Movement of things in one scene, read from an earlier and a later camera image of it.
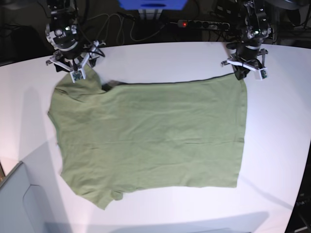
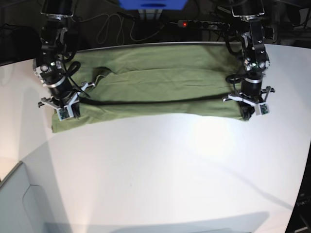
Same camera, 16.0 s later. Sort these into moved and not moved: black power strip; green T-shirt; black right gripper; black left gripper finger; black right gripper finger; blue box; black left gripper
Moved: black right gripper finger; black left gripper finger; green T-shirt; black left gripper; black right gripper
Not moved: blue box; black power strip
